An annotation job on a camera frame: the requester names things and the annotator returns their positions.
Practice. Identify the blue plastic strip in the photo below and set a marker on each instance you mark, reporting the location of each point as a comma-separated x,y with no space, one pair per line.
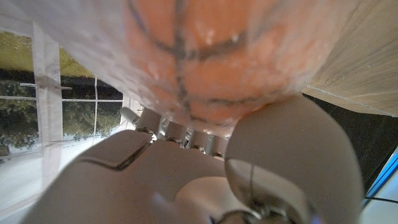
382,175

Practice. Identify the printed window backdrop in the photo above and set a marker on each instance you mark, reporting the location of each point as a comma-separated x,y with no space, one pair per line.
18,109

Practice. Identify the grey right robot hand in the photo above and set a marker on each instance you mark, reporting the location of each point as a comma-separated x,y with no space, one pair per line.
155,186

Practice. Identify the small orange basketball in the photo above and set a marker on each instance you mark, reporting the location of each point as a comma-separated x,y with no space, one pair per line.
217,62

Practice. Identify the clear bubble wrap sheet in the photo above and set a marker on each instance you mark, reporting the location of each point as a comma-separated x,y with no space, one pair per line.
93,37

